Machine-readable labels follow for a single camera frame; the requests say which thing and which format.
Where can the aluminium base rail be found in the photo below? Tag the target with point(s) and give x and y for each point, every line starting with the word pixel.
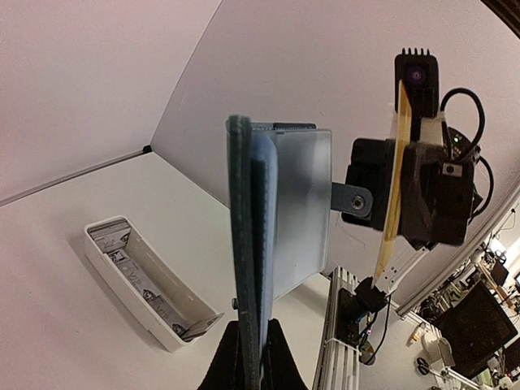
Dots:
pixel 352 308

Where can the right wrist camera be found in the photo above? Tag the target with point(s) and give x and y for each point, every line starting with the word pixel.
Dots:
pixel 418 71

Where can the silver VIP card stack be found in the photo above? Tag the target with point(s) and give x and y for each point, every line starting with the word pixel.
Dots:
pixel 111 235

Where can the silver VIP card flat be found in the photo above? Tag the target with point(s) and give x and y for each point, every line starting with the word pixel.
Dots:
pixel 136 275

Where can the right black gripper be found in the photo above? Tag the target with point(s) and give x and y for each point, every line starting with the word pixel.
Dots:
pixel 437 194

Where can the black computer monitor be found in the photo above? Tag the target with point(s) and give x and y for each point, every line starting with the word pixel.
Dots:
pixel 475 328

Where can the blue card holder wallet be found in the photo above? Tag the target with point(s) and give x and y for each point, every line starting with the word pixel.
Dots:
pixel 281 195

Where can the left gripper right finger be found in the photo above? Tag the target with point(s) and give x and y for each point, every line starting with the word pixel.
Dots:
pixel 280 370

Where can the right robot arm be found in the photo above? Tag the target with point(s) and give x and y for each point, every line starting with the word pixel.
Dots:
pixel 404 257

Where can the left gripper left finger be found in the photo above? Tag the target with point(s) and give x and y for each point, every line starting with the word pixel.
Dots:
pixel 226 371

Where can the white plastic tray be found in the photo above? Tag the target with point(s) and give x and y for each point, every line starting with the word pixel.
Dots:
pixel 190 305

